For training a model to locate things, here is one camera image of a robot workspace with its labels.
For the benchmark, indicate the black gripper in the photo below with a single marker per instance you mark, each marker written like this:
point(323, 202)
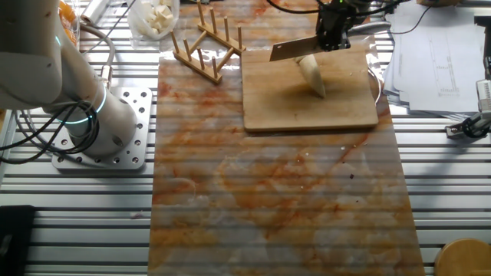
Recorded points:
point(331, 21)

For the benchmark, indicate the white radish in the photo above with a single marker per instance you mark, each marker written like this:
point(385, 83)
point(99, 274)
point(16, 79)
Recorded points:
point(314, 76)

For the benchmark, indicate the steel cleaver knife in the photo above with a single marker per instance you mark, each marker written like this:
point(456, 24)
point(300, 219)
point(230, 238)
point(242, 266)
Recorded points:
point(291, 50)

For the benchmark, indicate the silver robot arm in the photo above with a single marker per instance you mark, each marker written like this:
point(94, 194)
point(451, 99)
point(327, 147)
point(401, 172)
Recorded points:
point(30, 57)

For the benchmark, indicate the plastic bag of radish chunks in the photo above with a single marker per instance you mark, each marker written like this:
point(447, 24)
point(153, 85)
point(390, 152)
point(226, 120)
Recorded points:
point(153, 19)

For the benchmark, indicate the wooden cutting board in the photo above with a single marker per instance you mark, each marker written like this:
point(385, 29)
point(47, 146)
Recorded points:
point(276, 103)

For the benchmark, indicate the white paper stack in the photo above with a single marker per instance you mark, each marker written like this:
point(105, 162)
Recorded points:
point(441, 65)

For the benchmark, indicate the wooden dish rack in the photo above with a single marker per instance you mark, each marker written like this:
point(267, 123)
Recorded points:
point(199, 63)

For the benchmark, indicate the marble pattern table mat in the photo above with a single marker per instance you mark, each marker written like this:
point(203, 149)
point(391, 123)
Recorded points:
point(268, 199)

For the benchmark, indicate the white plastic wrap roll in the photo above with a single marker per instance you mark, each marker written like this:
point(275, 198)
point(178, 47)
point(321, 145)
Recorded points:
point(94, 11)

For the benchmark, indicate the wooden mug tree stand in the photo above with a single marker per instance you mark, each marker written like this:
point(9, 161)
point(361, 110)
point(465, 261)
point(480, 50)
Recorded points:
point(464, 258)

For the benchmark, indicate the clear plastic fruit container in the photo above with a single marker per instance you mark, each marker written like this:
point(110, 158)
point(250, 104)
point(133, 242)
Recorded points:
point(73, 28)

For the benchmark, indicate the orange fruit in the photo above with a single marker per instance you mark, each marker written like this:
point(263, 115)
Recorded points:
point(67, 11)

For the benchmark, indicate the black box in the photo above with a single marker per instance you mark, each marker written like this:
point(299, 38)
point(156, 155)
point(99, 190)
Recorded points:
point(15, 237)

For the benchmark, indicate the small clamp mounted camera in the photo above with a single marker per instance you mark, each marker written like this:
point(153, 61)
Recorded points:
point(473, 122)

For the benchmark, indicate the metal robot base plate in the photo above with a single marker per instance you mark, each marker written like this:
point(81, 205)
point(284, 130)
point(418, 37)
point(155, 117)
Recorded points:
point(134, 115)

